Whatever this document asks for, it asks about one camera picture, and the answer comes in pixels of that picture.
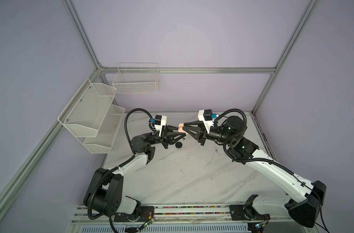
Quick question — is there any white mesh shelf upper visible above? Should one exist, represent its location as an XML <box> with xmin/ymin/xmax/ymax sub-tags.
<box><xmin>58</xmin><ymin>79</ymin><xmax>117</xmax><ymax>137</ymax></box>

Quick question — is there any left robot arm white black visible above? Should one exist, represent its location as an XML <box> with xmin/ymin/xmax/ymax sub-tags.
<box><xmin>84</xmin><ymin>125</ymin><xmax>186</xmax><ymax>220</ymax></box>

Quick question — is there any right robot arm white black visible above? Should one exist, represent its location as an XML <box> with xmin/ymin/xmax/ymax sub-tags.
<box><xmin>179</xmin><ymin>116</ymin><xmax>327</xmax><ymax>228</ymax></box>

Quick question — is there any pink round charging case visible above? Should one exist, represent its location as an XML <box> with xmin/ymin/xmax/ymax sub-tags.
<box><xmin>178</xmin><ymin>123</ymin><xmax>186</xmax><ymax>133</ymax></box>

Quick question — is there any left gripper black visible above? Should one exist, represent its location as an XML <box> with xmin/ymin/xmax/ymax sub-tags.
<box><xmin>145</xmin><ymin>125</ymin><xmax>185</xmax><ymax>150</ymax></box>

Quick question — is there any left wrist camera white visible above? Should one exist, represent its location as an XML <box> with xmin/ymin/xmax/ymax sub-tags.
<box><xmin>151</xmin><ymin>115</ymin><xmax>167</xmax><ymax>137</ymax></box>

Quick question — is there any white mesh shelf lower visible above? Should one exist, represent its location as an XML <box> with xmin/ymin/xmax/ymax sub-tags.
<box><xmin>83</xmin><ymin>104</ymin><xmax>125</xmax><ymax>154</ymax></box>

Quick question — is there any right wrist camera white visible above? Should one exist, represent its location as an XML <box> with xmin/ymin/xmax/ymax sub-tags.
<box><xmin>197</xmin><ymin>109</ymin><xmax>219</xmax><ymax>133</ymax></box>

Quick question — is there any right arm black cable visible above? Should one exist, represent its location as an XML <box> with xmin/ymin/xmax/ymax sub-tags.
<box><xmin>213</xmin><ymin>108</ymin><xmax>330</xmax><ymax>233</ymax></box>

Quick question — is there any white mesh shelf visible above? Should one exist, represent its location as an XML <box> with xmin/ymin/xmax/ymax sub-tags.
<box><xmin>58</xmin><ymin>79</ymin><xmax>117</xmax><ymax>137</ymax></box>
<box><xmin>83</xmin><ymin>104</ymin><xmax>125</xmax><ymax>154</ymax></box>

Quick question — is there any white wire basket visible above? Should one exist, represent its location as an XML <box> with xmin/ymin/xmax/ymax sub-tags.
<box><xmin>112</xmin><ymin>63</ymin><xmax>160</xmax><ymax>94</ymax></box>

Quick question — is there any aluminium mounting rail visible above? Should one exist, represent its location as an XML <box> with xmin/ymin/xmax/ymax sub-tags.
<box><xmin>70</xmin><ymin>202</ymin><xmax>295</xmax><ymax>225</ymax></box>

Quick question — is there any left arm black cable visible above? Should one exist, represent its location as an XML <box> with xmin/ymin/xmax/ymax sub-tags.
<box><xmin>87</xmin><ymin>108</ymin><xmax>154</xmax><ymax>220</ymax></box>

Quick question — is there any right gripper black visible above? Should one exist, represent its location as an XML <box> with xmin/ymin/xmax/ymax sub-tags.
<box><xmin>182</xmin><ymin>122</ymin><xmax>235</xmax><ymax>149</ymax></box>

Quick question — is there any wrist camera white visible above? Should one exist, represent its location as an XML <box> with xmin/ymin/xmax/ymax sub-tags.
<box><xmin>197</xmin><ymin>109</ymin><xmax>219</xmax><ymax>133</ymax></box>
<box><xmin>151</xmin><ymin>115</ymin><xmax>167</xmax><ymax>137</ymax></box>

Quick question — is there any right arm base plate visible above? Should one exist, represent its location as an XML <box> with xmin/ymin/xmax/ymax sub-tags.
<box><xmin>229</xmin><ymin>205</ymin><xmax>270</xmax><ymax>221</ymax></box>

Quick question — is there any black earbud charging case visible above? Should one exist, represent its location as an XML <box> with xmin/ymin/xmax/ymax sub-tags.
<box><xmin>176</xmin><ymin>142</ymin><xmax>183</xmax><ymax>149</ymax></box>

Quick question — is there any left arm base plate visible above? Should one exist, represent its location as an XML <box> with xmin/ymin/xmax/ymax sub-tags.
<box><xmin>113</xmin><ymin>206</ymin><xmax>155</xmax><ymax>222</ymax></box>

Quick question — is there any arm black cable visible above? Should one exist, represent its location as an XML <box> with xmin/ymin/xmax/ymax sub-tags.
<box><xmin>87</xmin><ymin>108</ymin><xmax>154</xmax><ymax>220</ymax></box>
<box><xmin>213</xmin><ymin>108</ymin><xmax>330</xmax><ymax>233</ymax></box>

